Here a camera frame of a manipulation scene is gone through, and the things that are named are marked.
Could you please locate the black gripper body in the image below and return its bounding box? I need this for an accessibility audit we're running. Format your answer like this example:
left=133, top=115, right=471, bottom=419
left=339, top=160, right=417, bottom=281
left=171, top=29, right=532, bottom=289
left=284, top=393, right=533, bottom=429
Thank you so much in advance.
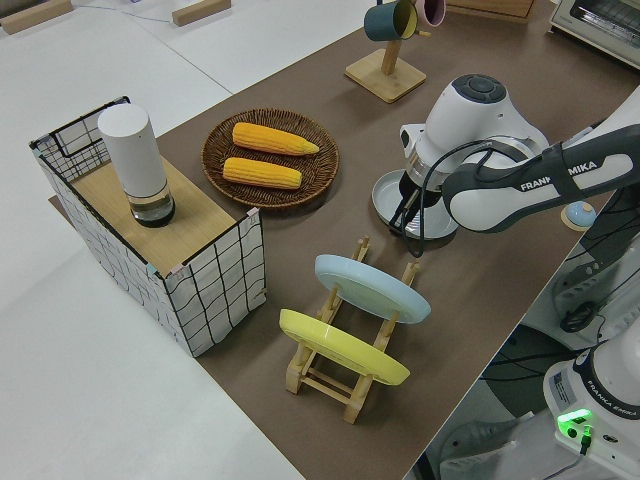
left=398, top=171, right=445, bottom=212

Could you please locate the gray round plate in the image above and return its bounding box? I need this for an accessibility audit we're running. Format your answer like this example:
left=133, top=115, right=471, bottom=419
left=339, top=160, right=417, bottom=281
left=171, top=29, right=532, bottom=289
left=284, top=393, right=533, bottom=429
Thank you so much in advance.
left=370, top=168, right=460, bottom=242

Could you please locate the light blue plate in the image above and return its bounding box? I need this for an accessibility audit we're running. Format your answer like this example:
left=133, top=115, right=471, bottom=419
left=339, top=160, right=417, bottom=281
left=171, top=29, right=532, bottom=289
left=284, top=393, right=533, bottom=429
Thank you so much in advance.
left=314, top=254, right=432, bottom=325

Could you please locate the yellow plate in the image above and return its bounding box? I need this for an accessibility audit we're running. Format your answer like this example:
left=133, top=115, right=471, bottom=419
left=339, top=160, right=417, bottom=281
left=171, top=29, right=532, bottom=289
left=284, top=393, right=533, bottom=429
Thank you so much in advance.
left=278, top=308, right=412, bottom=386

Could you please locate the wooden plate rack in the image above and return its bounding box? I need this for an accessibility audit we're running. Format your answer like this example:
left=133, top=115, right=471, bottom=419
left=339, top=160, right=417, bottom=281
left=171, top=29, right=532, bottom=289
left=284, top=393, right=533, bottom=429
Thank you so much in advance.
left=285, top=236, right=422, bottom=425

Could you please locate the brown wicker basket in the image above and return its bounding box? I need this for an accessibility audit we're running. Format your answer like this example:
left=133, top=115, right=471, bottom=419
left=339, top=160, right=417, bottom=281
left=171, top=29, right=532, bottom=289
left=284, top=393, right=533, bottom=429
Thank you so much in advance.
left=201, top=107, right=341, bottom=210

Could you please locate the brown table mat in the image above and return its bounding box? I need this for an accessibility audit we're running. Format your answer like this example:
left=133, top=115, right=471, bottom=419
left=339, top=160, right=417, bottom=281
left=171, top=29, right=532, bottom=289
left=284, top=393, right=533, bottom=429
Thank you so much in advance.
left=48, top=0, right=640, bottom=480

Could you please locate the wooden mug tree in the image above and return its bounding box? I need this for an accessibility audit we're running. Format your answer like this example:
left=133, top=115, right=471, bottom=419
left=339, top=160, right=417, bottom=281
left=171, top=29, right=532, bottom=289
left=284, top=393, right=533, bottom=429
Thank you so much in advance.
left=343, top=0, right=432, bottom=105

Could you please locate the short yellow corn cob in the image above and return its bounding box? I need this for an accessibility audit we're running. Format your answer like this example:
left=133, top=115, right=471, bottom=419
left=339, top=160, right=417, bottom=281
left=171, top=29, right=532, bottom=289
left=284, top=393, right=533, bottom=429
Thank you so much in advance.
left=222, top=156, right=303, bottom=191

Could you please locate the long yellow corn cob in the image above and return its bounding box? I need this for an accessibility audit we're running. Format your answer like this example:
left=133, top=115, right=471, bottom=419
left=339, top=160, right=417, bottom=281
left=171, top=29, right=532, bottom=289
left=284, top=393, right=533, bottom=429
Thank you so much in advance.
left=232, top=122, right=321, bottom=157

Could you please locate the blue service bell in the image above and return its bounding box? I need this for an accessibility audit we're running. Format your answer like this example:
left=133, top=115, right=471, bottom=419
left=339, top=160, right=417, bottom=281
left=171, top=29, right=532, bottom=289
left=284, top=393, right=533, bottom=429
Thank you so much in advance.
left=560, top=201, right=596, bottom=232

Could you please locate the teal mug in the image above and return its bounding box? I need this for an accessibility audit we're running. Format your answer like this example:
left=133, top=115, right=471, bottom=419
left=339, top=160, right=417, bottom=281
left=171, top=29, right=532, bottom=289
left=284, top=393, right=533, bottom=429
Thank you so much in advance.
left=363, top=0, right=419, bottom=43

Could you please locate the pink mug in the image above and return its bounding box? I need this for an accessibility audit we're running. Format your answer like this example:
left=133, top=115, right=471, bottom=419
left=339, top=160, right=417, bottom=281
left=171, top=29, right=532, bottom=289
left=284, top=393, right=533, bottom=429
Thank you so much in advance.
left=415, top=0, right=448, bottom=27

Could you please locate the wooden drawer cabinet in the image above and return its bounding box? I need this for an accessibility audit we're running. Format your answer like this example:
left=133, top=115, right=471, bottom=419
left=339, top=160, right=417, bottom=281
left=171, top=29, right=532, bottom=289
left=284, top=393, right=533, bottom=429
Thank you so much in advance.
left=444, top=0, right=536, bottom=25

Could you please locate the white toaster oven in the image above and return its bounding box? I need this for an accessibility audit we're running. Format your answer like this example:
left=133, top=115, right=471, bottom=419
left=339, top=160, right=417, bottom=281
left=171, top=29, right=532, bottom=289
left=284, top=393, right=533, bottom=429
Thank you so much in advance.
left=545, top=0, right=640, bottom=74

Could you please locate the white cylindrical dispenser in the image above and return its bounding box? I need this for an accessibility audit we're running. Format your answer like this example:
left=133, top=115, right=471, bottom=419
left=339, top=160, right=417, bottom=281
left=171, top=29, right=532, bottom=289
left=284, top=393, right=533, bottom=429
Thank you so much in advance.
left=96, top=104, right=177, bottom=229

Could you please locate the light wooden block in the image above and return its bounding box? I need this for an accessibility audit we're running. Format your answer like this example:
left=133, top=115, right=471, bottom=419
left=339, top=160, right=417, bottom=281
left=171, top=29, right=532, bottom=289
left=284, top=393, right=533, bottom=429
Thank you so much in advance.
left=0, top=0, right=75, bottom=35
left=171, top=0, right=232, bottom=27

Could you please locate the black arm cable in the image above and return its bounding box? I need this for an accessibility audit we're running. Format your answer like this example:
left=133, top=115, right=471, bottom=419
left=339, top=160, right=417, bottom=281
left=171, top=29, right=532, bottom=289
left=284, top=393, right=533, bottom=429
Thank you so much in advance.
left=417, top=141, right=504, bottom=257

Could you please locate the black coiled cable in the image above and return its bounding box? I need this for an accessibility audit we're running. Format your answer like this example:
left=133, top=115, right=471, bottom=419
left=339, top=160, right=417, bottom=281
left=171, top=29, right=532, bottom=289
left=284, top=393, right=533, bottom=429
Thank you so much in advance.
left=558, top=298, right=610, bottom=335

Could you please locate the wire grid box wooden shelf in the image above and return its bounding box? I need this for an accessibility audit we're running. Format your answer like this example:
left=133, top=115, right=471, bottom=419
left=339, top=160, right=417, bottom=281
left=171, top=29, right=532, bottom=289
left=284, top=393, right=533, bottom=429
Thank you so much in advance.
left=28, top=95, right=267, bottom=359

